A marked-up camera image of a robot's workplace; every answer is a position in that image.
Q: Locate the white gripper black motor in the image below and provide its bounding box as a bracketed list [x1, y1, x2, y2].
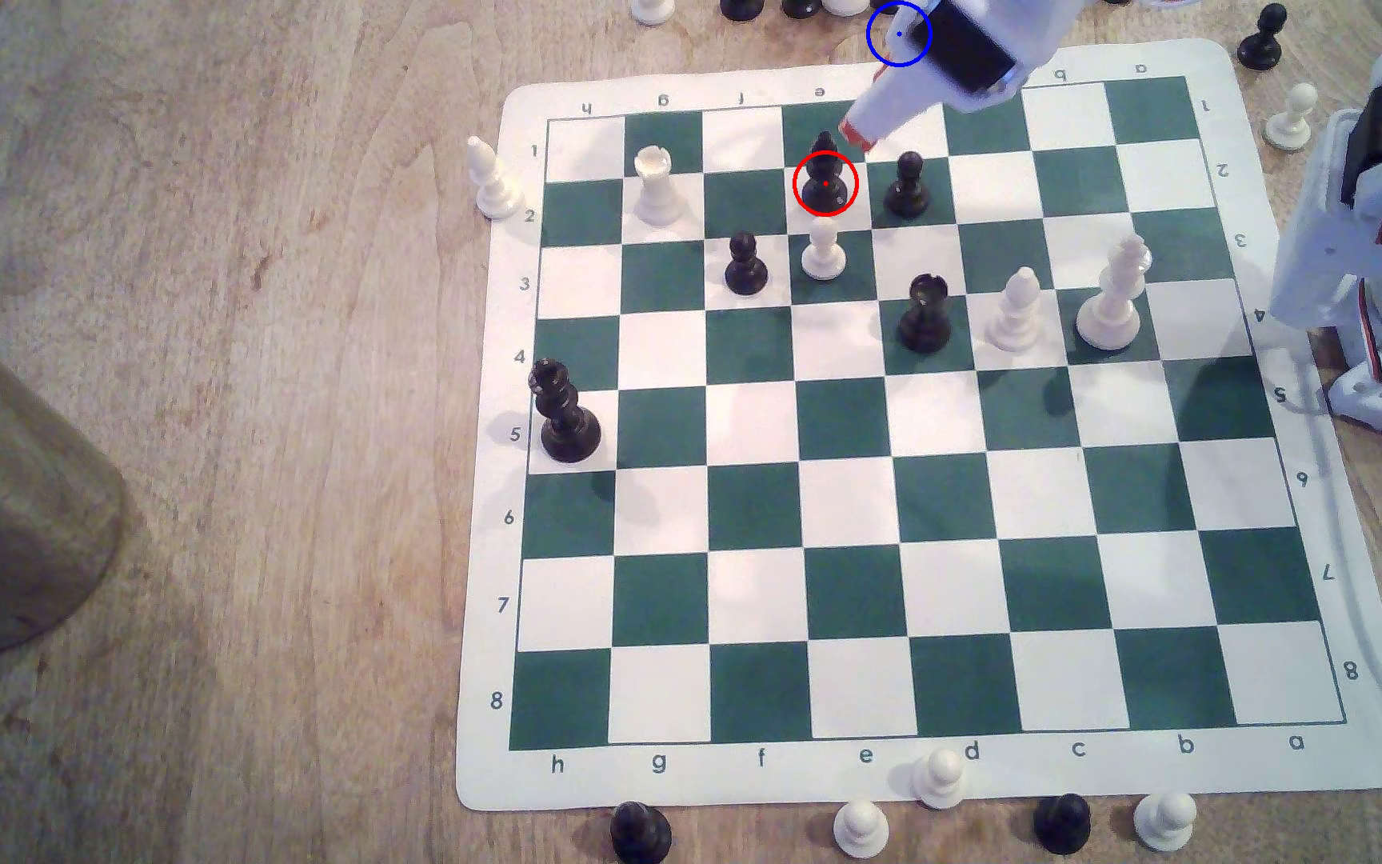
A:
[840, 0, 1086, 153]

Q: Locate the black chess bishop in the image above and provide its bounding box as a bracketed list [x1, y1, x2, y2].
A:
[799, 130, 852, 211]

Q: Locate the white chess pawn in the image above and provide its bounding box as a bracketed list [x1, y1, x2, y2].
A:
[833, 799, 892, 859]
[910, 746, 971, 811]
[1263, 82, 1320, 153]
[1132, 790, 1200, 854]
[801, 216, 849, 283]

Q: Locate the black chess rook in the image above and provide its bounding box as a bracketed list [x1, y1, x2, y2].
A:
[895, 272, 954, 355]

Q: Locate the white chess rook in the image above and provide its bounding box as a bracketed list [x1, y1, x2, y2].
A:
[631, 144, 689, 230]

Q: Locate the white chess bishop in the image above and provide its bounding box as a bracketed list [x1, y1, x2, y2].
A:
[465, 134, 525, 221]
[986, 266, 1045, 354]

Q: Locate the white chess king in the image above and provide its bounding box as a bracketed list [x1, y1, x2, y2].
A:
[1076, 234, 1156, 353]

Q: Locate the green white chess mat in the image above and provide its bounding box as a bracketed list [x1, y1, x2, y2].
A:
[454, 36, 1382, 814]

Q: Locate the black chess king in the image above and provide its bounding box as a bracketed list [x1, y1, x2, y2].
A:
[528, 358, 604, 465]

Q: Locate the blurry grey cylinder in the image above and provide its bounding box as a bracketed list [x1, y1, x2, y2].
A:
[0, 300, 129, 655]

